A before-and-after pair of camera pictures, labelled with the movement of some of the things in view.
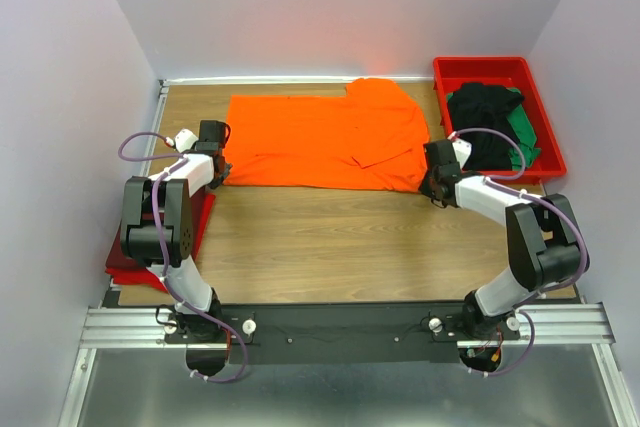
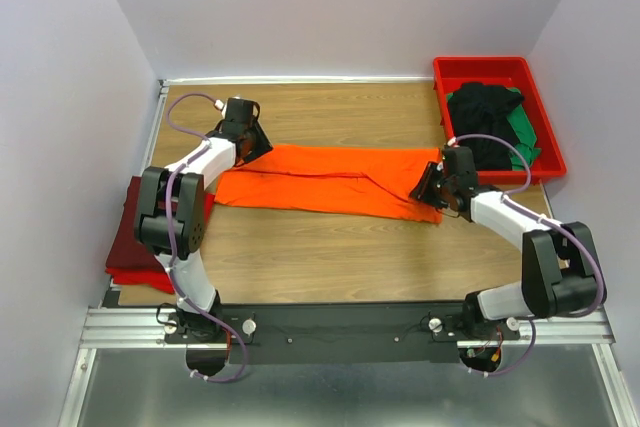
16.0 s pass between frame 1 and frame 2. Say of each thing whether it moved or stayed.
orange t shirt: moved
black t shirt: stayed
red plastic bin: stayed
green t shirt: stayed
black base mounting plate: stayed
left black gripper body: moved
